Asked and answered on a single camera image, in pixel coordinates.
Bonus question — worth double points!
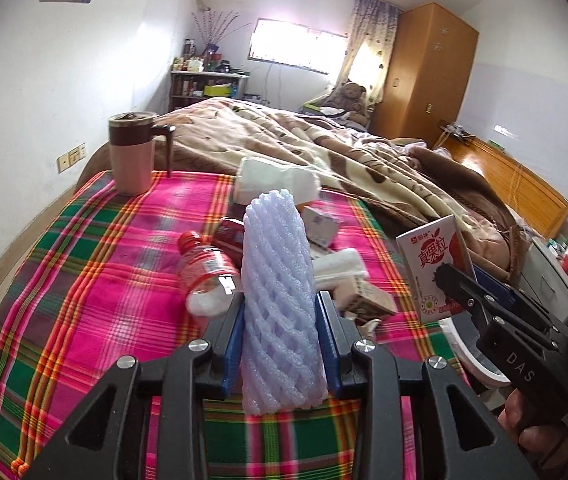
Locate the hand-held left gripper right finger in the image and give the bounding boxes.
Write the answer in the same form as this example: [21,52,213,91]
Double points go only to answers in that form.
[315,290,540,480]

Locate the small purple box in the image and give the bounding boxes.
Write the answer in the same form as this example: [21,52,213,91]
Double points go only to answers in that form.
[300,205,341,248]

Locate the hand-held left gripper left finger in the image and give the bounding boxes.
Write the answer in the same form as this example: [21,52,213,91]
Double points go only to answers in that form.
[23,291,245,480]

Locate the window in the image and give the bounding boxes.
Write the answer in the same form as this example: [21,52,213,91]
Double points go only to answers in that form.
[248,17,349,73]

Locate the wall shelf unit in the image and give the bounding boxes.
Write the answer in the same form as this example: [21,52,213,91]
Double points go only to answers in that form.
[170,71,250,111]

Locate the wooden headboard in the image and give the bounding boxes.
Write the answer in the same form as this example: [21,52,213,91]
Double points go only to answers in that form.
[444,132,568,241]

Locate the pink green plaid cloth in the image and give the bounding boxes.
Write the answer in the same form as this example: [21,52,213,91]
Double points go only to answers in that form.
[0,170,470,480]

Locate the person's right hand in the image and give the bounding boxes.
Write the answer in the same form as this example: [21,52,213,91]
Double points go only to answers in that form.
[495,389,568,467]

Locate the grey drawer cabinet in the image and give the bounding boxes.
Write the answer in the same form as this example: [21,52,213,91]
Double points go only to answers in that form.
[526,237,568,321]

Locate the wall socket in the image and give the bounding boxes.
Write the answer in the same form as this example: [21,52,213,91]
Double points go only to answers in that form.
[56,143,88,173]

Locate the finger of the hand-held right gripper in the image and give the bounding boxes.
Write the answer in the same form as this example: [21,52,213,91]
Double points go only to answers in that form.
[474,266,568,335]
[436,264,568,391]

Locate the white tissue pack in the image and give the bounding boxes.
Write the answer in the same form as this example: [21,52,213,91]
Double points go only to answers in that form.
[234,156,321,206]

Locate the red drink can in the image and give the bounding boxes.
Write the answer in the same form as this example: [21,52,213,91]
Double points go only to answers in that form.
[212,217,246,261]

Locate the brown cream blanket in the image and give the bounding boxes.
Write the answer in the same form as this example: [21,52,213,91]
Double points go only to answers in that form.
[76,97,532,281]

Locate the lavender foam fruit net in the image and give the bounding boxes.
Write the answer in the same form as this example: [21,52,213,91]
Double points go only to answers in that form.
[240,189,327,415]

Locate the brown teddy bear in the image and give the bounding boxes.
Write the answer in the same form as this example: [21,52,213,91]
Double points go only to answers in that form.
[331,81,369,126]

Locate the red and white milk carton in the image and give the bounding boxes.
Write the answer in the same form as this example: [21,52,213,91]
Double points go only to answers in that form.
[395,215,477,325]

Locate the pink mug with brown lid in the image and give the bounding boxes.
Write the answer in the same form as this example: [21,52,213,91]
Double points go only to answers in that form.
[108,111,176,196]

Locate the clear bottle with red label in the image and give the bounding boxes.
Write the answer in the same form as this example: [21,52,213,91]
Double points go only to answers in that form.
[178,230,241,317]

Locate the small beige drink carton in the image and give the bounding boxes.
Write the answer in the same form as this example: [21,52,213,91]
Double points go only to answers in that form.
[334,277,399,326]

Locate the wooden wardrobe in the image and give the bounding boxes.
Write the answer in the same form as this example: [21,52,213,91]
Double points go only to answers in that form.
[383,2,480,148]

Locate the dried branches in vase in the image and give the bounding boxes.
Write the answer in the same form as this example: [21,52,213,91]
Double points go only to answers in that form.
[191,9,245,58]

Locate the patterned curtain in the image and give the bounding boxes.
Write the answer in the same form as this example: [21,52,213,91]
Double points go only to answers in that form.
[331,0,404,106]

